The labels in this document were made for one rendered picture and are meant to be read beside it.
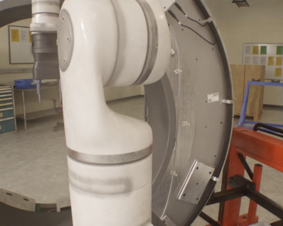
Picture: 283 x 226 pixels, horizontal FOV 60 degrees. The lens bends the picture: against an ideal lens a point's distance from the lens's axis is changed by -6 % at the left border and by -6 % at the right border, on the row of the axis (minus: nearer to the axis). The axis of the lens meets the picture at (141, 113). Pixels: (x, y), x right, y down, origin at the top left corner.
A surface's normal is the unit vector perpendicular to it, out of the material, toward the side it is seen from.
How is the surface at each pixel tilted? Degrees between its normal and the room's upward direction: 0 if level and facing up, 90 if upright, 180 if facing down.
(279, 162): 90
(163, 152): 76
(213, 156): 90
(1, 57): 90
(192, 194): 90
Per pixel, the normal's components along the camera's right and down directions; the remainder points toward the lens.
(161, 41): 0.69, 0.16
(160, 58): 0.59, 0.49
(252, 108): -0.52, 0.15
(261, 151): -0.95, 0.06
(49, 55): 0.46, 0.31
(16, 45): 0.85, 0.10
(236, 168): 0.33, 0.18
